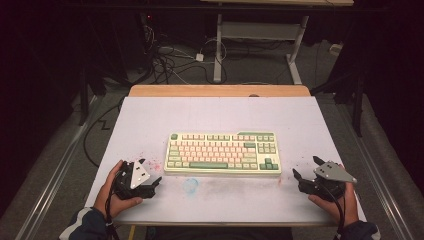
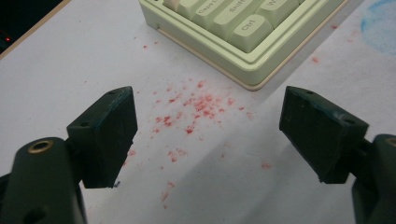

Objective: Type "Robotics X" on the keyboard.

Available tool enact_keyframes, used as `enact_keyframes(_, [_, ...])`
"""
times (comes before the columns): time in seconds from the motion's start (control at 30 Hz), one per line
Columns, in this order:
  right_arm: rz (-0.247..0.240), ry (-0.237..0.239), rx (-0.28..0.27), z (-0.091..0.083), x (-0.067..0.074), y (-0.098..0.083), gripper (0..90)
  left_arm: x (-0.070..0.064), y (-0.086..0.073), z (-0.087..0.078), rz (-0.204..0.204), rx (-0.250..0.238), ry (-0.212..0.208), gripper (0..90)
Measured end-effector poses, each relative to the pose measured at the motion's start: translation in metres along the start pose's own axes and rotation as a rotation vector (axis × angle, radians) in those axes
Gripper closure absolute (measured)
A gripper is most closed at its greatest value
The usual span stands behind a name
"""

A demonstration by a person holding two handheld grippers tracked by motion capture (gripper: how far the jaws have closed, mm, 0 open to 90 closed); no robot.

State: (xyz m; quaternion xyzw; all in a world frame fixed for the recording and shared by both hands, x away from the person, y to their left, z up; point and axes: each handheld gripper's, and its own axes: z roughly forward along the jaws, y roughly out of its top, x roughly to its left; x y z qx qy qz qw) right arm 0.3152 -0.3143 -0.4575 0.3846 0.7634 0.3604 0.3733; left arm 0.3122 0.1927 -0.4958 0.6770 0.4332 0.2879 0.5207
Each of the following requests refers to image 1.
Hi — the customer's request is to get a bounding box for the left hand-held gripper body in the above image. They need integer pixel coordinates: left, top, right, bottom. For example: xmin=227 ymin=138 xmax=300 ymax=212
xmin=113 ymin=159 xmax=158 ymax=201

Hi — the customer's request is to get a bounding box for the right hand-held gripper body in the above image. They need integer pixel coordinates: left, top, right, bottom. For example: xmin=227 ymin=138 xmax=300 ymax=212
xmin=297 ymin=160 xmax=358 ymax=203

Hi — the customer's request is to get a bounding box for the cream pink green keyboard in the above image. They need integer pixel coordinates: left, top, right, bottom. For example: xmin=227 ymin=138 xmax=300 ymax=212
xmin=163 ymin=130 xmax=283 ymax=176

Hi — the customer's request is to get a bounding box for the person's left hand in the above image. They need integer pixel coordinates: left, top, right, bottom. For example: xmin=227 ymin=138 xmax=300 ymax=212
xmin=93 ymin=159 xmax=144 ymax=219

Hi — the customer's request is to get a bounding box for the person's right hand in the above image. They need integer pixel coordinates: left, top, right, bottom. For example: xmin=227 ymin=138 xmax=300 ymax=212
xmin=308 ymin=163 xmax=361 ymax=228

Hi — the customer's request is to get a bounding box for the black stand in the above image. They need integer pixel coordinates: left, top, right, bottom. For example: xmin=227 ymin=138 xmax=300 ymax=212
xmin=311 ymin=66 xmax=366 ymax=138

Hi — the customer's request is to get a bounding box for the white table mat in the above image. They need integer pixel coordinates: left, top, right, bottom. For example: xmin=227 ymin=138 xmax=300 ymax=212
xmin=84 ymin=95 xmax=368 ymax=225

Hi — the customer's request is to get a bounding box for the wooden table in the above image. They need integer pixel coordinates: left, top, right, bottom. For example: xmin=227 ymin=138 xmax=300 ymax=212
xmin=119 ymin=84 xmax=358 ymax=229

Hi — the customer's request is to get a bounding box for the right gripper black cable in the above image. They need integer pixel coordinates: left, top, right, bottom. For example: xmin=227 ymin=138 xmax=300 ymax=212
xmin=319 ymin=186 xmax=346 ymax=240

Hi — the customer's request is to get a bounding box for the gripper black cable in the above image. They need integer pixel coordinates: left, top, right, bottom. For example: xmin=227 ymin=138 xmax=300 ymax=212
xmin=319 ymin=186 xmax=346 ymax=240
xmin=104 ymin=181 xmax=121 ymax=240

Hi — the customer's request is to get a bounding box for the metal floor rail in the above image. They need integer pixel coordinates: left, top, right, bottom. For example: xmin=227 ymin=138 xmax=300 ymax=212
xmin=14 ymin=94 xmax=104 ymax=240
xmin=329 ymin=96 xmax=414 ymax=240

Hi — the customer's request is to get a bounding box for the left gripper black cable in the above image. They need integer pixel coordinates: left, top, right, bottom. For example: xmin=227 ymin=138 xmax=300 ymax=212
xmin=104 ymin=181 xmax=121 ymax=240

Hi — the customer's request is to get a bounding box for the black floor cable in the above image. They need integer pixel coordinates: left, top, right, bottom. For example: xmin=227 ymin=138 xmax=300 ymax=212
xmin=82 ymin=96 xmax=126 ymax=168

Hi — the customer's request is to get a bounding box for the tangle of floor cables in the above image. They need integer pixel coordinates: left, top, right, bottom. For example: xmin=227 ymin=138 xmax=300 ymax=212
xmin=139 ymin=13 xmax=231 ymax=86

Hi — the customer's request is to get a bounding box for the white metal desk frame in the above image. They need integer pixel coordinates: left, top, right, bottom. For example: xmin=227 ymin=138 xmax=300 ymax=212
xmin=213 ymin=13 xmax=309 ymax=85

